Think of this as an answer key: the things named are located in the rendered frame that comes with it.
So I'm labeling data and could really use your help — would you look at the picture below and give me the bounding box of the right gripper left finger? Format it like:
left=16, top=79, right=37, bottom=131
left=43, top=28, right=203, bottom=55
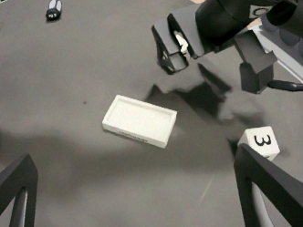
left=0, top=153, right=38, bottom=227

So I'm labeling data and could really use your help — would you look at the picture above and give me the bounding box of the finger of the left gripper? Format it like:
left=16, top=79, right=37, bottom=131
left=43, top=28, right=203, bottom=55
left=151, top=26, right=190, bottom=71

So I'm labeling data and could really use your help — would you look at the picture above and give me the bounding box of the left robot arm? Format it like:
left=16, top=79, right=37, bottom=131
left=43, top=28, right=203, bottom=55
left=220, top=0, right=303, bottom=95

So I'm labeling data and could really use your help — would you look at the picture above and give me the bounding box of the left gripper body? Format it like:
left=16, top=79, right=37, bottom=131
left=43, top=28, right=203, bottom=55
left=153, top=0, right=279, bottom=91

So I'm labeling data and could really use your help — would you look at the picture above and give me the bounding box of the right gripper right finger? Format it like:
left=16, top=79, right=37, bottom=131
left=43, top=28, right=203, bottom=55
left=234, top=143, right=303, bottom=227

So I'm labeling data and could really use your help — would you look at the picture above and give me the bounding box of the white number cube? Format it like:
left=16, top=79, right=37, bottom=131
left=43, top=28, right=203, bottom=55
left=164, top=36, right=191, bottom=71
left=237, top=127, right=279, bottom=160

